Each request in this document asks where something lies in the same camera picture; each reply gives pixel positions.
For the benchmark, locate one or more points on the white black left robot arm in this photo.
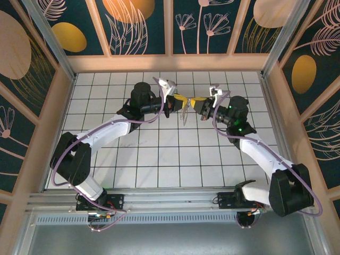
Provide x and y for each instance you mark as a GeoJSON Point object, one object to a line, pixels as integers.
{"type": "Point", "coordinates": [106, 132]}

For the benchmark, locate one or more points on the aluminium side rail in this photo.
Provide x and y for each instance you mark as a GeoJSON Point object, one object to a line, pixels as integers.
{"type": "Point", "coordinates": [279, 127]}

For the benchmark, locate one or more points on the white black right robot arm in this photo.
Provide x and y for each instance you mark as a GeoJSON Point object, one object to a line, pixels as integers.
{"type": "Point", "coordinates": [260, 154]}

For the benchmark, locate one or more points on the grey sheet metal cover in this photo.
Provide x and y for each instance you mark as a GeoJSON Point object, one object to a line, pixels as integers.
{"type": "Point", "coordinates": [170, 239]}

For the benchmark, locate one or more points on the long aluminium base rail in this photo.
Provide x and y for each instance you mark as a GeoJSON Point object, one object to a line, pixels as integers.
{"type": "Point", "coordinates": [170, 199]}

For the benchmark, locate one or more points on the aluminium corner post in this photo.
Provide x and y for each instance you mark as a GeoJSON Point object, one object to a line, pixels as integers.
{"type": "Point", "coordinates": [282, 40]}
{"type": "Point", "coordinates": [51, 40]}

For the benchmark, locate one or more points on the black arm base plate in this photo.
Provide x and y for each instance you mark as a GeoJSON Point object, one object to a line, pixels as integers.
{"type": "Point", "coordinates": [224, 200]}
{"type": "Point", "coordinates": [117, 199]}

